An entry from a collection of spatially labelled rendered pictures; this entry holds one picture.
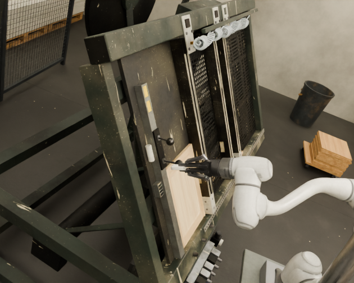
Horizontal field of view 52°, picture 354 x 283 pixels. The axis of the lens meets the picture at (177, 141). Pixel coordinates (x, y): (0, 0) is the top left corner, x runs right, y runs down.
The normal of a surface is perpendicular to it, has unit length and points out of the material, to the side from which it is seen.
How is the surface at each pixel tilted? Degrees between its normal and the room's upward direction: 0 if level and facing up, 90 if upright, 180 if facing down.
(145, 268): 90
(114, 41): 59
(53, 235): 0
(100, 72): 90
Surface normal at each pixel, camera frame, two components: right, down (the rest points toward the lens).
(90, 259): 0.30, -0.79
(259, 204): 0.42, -0.25
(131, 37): 0.89, -0.01
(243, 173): -0.53, -0.24
